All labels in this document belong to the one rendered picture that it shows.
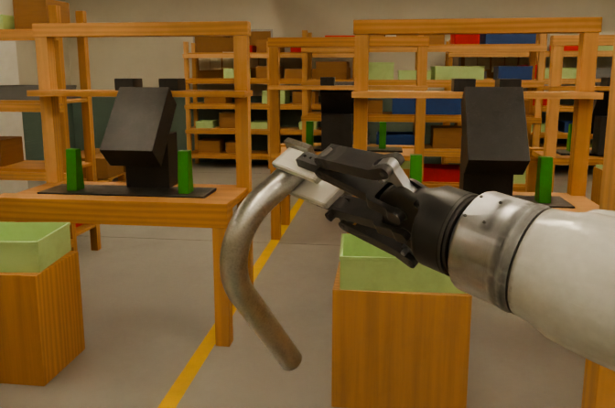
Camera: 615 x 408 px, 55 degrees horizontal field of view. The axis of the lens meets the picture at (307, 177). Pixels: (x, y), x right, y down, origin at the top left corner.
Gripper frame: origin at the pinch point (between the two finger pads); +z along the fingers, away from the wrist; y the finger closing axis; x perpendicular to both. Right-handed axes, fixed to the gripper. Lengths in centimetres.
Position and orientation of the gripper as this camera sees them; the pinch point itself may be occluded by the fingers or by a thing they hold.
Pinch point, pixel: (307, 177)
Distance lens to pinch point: 63.9
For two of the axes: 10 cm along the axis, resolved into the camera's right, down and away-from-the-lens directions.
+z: -6.9, -2.6, 6.8
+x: -6.6, 6.1, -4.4
